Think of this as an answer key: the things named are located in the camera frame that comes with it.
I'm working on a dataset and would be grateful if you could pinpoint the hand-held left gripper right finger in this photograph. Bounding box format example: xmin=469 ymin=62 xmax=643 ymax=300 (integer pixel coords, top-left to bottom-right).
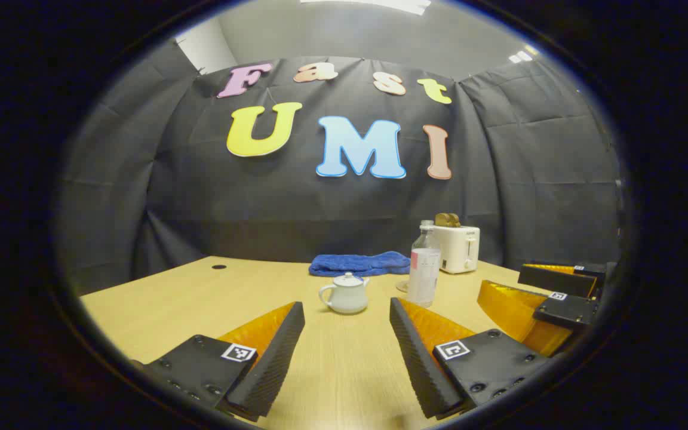
xmin=389 ymin=297 xmax=560 ymax=420

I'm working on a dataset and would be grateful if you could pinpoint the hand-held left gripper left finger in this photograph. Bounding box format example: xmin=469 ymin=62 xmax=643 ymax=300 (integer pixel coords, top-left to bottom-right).
xmin=132 ymin=300 xmax=306 ymax=423

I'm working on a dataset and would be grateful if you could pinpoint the clear plastic water bottle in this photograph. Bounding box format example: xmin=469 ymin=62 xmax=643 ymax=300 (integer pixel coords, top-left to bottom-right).
xmin=407 ymin=220 xmax=442 ymax=308

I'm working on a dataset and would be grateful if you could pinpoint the white teacup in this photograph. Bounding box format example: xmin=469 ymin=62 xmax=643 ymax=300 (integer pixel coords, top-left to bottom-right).
xmin=319 ymin=276 xmax=370 ymax=315

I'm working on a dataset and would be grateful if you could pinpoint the white toaster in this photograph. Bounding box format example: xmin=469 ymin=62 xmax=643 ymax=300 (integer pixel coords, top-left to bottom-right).
xmin=432 ymin=225 xmax=481 ymax=275

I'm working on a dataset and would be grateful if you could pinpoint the blue towel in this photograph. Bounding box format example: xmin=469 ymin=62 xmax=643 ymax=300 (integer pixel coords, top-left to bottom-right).
xmin=309 ymin=251 xmax=411 ymax=278

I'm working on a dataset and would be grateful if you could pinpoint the black backdrop cloth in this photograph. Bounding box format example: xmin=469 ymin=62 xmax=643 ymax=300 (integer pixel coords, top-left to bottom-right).
xmin=54 ymin=39 xmax=622 ymax=296

